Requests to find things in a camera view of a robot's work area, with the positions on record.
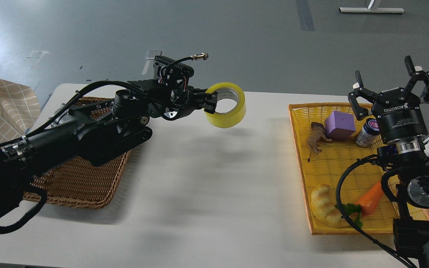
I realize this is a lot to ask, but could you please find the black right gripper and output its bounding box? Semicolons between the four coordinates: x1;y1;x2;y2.
347;56;429;144

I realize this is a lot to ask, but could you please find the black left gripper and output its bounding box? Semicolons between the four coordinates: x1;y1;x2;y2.
159;87;219;121

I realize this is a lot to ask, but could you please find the yellow tape roll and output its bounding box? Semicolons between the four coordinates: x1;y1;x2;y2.
205;82;246;128

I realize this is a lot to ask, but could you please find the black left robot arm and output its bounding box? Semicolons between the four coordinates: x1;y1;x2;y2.
0;53;217;234

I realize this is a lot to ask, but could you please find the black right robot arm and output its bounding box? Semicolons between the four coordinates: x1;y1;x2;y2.
336;56;429;268

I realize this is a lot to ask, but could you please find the small jar dark lid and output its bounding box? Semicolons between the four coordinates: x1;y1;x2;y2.
355;118;380;148

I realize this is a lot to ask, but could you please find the purple foam block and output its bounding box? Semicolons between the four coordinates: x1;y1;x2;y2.
324;111;356;140

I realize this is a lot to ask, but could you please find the yellow plastic basket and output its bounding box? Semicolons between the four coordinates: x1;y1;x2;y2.
288;102;429;235

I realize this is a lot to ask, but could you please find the brown toy animal figure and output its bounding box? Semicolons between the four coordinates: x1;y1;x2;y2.
306;122;333;162

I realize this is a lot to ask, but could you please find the orange toy carrot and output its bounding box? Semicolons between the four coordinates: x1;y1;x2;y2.
341;181;384;228

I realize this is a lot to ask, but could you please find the white metal stand base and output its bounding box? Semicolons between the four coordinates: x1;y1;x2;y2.
338;0;405;14

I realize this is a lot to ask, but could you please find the toy croissant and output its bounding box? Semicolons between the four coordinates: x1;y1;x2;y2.
310;184;349;228

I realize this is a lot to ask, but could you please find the brown wicker basket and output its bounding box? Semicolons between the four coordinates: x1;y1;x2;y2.
21;97;133;209

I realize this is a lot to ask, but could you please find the beige checkered cloth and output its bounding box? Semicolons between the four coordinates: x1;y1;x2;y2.
0;79;41;143

